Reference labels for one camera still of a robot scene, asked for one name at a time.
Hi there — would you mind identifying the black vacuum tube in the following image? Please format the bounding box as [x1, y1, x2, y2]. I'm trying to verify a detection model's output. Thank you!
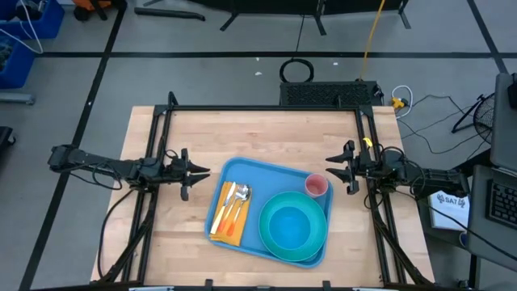
[133, 6, 207, 23]

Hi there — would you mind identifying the grey keyboard shelf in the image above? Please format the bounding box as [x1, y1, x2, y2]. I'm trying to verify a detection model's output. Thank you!
[468, 164, 517, 264]

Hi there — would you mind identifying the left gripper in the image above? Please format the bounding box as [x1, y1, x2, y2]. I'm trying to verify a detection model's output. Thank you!
[163, 148, 212, 202]

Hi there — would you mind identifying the black keyboard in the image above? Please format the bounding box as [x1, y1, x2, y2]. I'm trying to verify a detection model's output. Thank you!
[485, 179, 517, 220]

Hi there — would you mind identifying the fork with orange handle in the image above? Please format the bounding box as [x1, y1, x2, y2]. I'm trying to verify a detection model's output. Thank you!
[216, 184, 246, 234]

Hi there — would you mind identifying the teal plate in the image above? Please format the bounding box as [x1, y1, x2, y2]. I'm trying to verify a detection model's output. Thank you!
[258, 190, 329, 263]

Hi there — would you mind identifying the knife with cream handle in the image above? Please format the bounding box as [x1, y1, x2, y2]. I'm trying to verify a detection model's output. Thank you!
[210, 181, 237, 236]

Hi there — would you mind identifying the coiled black cable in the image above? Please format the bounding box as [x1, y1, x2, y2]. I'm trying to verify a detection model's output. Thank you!
[279, 57, 316, 84]

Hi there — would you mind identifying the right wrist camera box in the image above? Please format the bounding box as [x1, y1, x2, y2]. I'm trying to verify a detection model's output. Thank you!
[362, 155, 383, 175]

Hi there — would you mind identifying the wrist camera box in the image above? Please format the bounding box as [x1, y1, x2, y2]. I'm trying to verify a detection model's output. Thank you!
[362, 155, 383, 175]
[167, 158, 183, 177]

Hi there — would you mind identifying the blue storage bin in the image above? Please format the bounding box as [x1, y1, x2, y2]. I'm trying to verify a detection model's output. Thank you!
[0, 0, 66, 40]
[0, 35, 36, 91]

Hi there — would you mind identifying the pink cup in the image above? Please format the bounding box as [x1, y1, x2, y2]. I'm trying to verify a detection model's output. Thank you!
[304, 173, 330, 199]

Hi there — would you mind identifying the blue plastic tray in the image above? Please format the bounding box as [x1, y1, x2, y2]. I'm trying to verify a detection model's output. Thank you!
[204, 156, 335, 270]

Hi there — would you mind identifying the black table frame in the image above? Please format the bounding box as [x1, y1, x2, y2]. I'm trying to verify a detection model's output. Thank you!
[95, 103, 436, 286]

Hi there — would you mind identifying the blue bowl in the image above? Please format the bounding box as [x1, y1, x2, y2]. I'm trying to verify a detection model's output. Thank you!
[267, 204, 313, 251]

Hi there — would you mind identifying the black curtain partition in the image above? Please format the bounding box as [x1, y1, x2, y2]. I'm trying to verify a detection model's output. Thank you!
[192, 0, 413, 37]

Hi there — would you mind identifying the spoon with orange handle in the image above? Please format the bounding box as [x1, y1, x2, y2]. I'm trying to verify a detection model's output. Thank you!
[225, 186, 253, 238]

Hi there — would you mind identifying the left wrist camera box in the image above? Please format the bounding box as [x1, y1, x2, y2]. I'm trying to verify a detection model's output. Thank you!
[167, 158, 183, 177]

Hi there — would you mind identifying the white cable yellow plug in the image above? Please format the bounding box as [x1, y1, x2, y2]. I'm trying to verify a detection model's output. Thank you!
[389, 84, 414, 120]

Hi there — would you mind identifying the black wire floor fan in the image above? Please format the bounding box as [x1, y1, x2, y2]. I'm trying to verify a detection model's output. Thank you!
[451, 92, 496, 146]

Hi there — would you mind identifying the yellow cutlery organizer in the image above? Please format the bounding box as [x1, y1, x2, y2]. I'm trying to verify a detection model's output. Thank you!
[208, 180, 254, 248]

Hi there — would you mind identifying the grey desk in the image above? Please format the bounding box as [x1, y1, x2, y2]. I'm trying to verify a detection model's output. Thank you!
[490, 71, 517, 173]

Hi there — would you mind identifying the black computer case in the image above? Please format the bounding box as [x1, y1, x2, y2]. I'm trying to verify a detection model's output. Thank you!
[279, 81, 381, 108]

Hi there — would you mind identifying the orange black shop vacuum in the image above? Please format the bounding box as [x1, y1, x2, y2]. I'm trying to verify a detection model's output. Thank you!
[72, 0, 128, 23]

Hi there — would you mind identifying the yellow extension cable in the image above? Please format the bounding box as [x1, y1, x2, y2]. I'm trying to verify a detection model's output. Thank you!
[359, 0, 387, 82]

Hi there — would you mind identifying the white printed sign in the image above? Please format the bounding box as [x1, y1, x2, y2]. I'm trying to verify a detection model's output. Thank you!
[427, 189, 472, 233]

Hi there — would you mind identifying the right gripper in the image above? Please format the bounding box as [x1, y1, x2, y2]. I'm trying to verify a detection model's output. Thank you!
[325, 139, 389, 196]

